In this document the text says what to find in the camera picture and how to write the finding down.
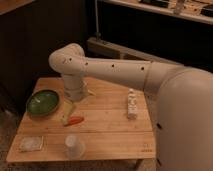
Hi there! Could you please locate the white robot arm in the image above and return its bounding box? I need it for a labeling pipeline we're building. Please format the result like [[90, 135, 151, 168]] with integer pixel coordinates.
[[49, 43, 213, 171]]

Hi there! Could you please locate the orange carrot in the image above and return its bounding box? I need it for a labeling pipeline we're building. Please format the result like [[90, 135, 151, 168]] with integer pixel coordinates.
[[66, 116, 84, 126]]

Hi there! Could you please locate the green ceramic bowl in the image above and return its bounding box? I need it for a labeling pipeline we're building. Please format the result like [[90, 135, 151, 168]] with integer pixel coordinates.
[[26, 89, 60, 116]]

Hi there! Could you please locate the white upside-down cup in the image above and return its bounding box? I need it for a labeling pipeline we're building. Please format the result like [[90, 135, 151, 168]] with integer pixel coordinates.
[[65, 134, 85, 159]]

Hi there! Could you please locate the wooden folding table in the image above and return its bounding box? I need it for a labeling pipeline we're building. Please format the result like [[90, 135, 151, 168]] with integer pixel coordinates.
[[7, 78, 156, 162]]

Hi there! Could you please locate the white bottle with label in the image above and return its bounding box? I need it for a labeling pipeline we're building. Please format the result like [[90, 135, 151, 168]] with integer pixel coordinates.
[[127, 89, 138, 119]]

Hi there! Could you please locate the dark wooden cabinet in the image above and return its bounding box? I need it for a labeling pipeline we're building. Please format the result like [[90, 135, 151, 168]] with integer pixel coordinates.
[[0, 0, 87, 114]]

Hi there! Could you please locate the background shelf with items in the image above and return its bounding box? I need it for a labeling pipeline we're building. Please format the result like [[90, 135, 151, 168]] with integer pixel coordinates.
[[99, 0, 213, 25]]

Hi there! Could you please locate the long metal rail beam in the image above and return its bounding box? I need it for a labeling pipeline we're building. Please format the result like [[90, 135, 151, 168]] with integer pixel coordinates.
[[87, 37, 174, 64]]

